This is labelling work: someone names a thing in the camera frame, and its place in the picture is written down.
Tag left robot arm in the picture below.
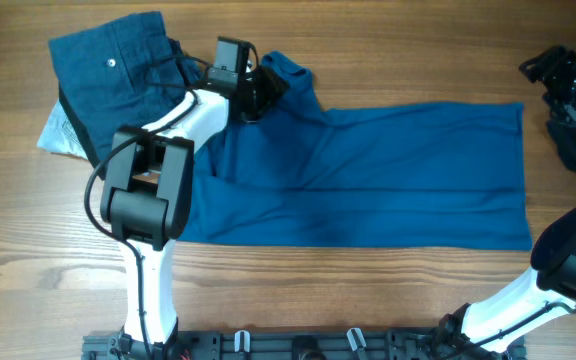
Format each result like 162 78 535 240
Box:
90 36 288 359

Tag blue polo shirt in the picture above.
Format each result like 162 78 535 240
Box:
182 52 532 251

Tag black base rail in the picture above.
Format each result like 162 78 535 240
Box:
81 328 528 360

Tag folded grey garment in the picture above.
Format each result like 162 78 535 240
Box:
37 101 87 159

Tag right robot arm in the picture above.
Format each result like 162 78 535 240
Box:
430 46 576 359

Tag folded dark blue shorts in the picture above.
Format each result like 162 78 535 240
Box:
48 11 201 166

